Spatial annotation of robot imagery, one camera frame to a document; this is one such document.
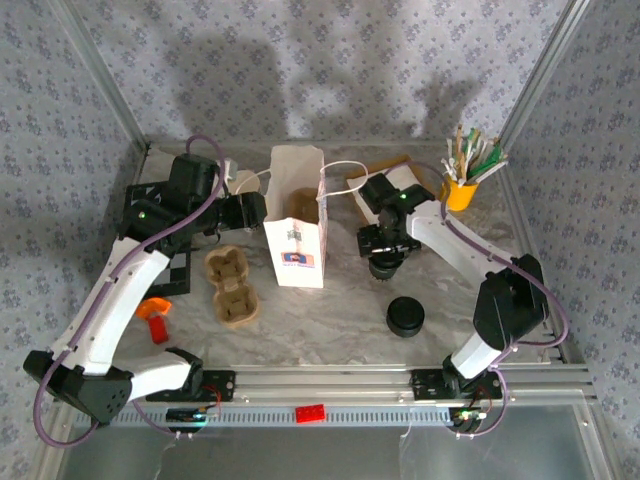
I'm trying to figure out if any black paper coffee cup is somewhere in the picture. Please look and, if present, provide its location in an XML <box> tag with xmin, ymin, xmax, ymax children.
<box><xmin>368</xmin><ymin>258</ymin><xmax>407</xmax><ymax>284</ymax></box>

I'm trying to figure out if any white paper takeout bag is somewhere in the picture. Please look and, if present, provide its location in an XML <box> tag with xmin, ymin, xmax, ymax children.
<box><xmin>232</xmin><ymin>144</ymin><xmax>370</xmax><ymax>290</ymax></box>

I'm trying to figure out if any white paper napkin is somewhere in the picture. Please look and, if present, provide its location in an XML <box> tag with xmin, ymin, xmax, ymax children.
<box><xmin>349</xmin><ymin>164</ymin><xmax>424</xmax><ymax>224</ymax></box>

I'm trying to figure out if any black grey chessboard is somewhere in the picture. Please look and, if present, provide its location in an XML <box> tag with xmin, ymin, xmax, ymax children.
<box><xmin>124</xmin><ymin>183</ymin><xmax>194</xmax><ymax>296</ymax></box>

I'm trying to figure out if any brown cardboard tray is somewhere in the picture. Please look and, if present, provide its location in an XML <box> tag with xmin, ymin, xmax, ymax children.
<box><xmin>344</xmin><ymin>154</ymin><xmax>441</xmax><ymax>226</ymax></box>

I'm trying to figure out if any yellow holder cup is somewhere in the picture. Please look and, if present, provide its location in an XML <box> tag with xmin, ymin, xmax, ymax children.
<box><xmin>439</xmin><ymin>177</ymin><xmax>480</xmax><ymax>212</ymax></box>

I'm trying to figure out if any orange plastic piece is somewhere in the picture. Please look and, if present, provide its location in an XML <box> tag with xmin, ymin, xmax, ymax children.
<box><xmin>135</xmin><ymin>297</ymin><xmax>173</xmax><ymax>321</ymax></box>

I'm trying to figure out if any wooden stirrer stick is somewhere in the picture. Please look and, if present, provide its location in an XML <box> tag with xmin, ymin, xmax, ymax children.
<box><xmin>454</xmin><ymin>123</ymin><xmax>465</xmax><ymax>181</ymax></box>

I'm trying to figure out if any thin green white straw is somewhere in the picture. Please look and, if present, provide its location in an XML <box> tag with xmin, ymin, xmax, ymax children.
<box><xmin>462</xmin><ymin>128</ymin><xmax>480</xmax><ymax>169</ymax></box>

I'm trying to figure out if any wide green sachet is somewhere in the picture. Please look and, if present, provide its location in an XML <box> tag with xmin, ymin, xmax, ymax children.
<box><xmin>469</xmin><ymin>141</ymin><xmax>507</xmax><ymax>177</ymax></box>

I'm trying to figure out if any red toy brick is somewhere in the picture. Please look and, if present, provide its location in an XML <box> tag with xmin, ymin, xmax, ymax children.
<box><xmin>294</xmin><ymin>405</ymin><xmax>326</xmax><ymax>425</ymax></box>

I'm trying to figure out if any small lit circuit board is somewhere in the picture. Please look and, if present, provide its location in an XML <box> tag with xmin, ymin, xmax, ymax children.
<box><xmin>166</xmin><ymin>407</ymin><xmax>221</xmax><ymax>427</ymax></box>
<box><xmin>449</xmin><ymin>407</ymin><xmax>490</xmax><ymax>429</ymax></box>

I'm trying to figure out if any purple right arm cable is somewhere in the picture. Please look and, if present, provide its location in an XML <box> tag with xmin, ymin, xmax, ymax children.
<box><xmin>394</xmin><ymin>160</ymin><xmax>570</xmax><ymax>442</ymax></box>

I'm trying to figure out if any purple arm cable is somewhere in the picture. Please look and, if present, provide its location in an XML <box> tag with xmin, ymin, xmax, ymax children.
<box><xmin>33</xmin><ymin>133</ymin><xmax>239</xmax><ymax>449</ymax></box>
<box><xmin>394</xmin><ymin>160</ymin><xmax>570</xmax><ymax>442</ymax></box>

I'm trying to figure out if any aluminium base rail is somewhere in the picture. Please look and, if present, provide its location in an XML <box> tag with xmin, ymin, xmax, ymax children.
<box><xmin>53</xmin><ymin>364</ymin><xmax>599</xmax><ymax>407</ymax></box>

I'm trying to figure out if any aluminium frame post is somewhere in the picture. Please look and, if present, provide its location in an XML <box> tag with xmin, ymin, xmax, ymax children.
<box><xmin>498</xmin><ymin>0</ymin><xmax>594</xmax><ymax>149</ymax></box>
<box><xmin>47</xmin><ymin>0</ymin><xmax>152</xmax><ymax>154</ymax></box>

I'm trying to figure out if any grey slotted cable duct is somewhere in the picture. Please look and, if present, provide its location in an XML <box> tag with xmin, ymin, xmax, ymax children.
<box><xmin>109</xmin><ymin>404</ymin><xmax>454</xmax><ymax>429</ymax></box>

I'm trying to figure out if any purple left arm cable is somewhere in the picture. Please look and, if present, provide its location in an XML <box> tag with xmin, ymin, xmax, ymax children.
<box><xmin>33</xmin><ymin>133</ymin><xmax>239</xmax><ymax>449</ymax></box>

